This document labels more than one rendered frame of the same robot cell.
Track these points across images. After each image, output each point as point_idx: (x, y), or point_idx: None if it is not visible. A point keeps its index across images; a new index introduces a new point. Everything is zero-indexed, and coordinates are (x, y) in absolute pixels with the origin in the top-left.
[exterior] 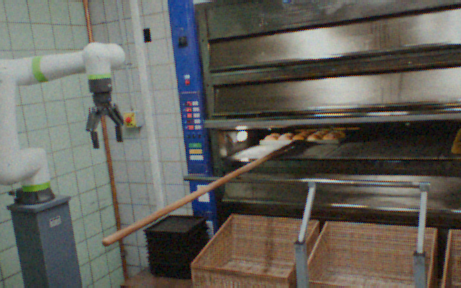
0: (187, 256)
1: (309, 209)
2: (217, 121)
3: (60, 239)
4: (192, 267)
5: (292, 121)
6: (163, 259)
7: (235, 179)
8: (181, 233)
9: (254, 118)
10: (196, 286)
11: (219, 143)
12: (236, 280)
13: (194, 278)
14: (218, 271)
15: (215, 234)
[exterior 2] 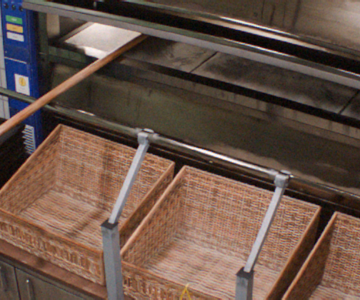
0: None
1: (131, 178)
2: (39, 2)
3: None
4: None
5: (138, 27)
6: None
7: (46, 106)
8: None
9: (88, 10)
10: None
11: (48, 21)
12: (41, 238)
13: None
14: (20, 222)
15: (28, 158)
